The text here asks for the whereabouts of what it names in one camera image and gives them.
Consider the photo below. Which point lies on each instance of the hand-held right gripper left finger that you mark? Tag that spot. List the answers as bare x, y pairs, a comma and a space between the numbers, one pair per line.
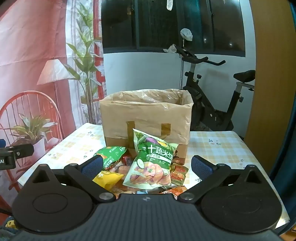
92, 165

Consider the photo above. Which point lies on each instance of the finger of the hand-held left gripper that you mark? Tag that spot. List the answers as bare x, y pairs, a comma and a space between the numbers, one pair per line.
22, 150
1, 142

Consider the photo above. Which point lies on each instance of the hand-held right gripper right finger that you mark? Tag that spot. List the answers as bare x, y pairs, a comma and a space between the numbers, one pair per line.
201, 166

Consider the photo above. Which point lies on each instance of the small green snack bag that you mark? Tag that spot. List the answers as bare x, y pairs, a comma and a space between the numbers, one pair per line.
113, 155

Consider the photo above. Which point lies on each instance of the large green cracker bag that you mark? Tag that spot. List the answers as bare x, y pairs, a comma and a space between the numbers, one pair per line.
150, 162

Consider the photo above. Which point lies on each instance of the brown paper bag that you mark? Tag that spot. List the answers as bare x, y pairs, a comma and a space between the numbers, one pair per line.
148, 115

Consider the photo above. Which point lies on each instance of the yellow snack bag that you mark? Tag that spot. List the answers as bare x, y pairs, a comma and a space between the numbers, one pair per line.
108, 178

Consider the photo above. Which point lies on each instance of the pile of small red packets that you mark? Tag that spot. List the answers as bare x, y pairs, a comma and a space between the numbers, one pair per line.
179, 173

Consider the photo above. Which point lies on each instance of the checked tablecloth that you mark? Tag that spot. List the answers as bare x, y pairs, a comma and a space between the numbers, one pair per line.
219, 148

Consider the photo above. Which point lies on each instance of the black exercise bike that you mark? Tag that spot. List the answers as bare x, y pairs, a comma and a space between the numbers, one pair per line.
208, 111

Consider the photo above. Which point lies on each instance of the dark patterned cloth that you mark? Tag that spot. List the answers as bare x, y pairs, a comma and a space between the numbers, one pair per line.
9, 224

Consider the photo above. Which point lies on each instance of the printed backdrop cloth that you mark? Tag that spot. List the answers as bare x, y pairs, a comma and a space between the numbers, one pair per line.
34, 69

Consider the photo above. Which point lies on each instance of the dark blue curtain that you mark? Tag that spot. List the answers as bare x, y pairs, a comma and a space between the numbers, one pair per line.
285, 162

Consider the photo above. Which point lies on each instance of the crumpled white tissue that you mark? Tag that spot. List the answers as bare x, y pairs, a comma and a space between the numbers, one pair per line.
170, 49

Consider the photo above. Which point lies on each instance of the white plastic bag on pole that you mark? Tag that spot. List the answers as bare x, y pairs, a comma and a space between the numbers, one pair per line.
186, 34

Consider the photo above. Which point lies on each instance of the dark window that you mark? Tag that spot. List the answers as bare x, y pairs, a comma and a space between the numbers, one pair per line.
161, 25

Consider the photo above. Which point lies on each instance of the hanging white sock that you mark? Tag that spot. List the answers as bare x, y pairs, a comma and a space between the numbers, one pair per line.
169, 5

